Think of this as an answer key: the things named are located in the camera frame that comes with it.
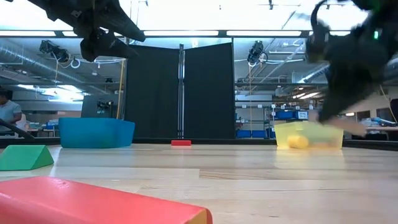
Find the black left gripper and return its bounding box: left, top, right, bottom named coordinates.
left=62, top=0, right=146, bottom=62

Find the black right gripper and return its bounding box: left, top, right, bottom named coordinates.
left=318, top=26, right=389, bottom=124

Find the green wedge block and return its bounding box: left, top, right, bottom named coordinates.
left=0, top=144, right=55, bottom=172

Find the translucent yellow plastic bin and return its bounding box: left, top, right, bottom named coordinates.
left=274, top=120, right=345, bottom=149

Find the wooden workbench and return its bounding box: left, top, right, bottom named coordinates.
left=366, top=126, right=398, bottom=132

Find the yellow cylinder block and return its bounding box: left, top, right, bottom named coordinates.
left=287, top=134, right=310, bottom=149

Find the black fabric partition panel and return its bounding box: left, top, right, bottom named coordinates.
left=182, top=42, right=236, bottom=140
left=125, top=44, right=180, bottom=137

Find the black equipment box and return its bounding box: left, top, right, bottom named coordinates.
left=80, top=94, right=121, bottom=119

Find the blue plastic bin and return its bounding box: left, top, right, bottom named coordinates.
left=58, top=117, right=136, bottom=149

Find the person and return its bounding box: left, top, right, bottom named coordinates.
left=0, top=88, right=23, bottom=125

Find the black curved tube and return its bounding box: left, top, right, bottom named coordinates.
left=0, top=119, right=35, bottom=140

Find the long red wooden block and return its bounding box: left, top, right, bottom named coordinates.
left=0, top=175, right=214, bottom=224

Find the white cable ring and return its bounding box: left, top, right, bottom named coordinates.
left=57, top=57, right=81, bottom=70

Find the black hanging camera rig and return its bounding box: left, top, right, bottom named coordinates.
left=39, top=39, right=71, bottom=64
left=247, top=40, right=269, bottom=67

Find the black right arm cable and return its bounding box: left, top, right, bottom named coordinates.
left=306, top=0, right=332, bottom=63

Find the silver ventilation duct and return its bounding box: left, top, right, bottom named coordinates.
left=0, top=45, right=103, bottom=94

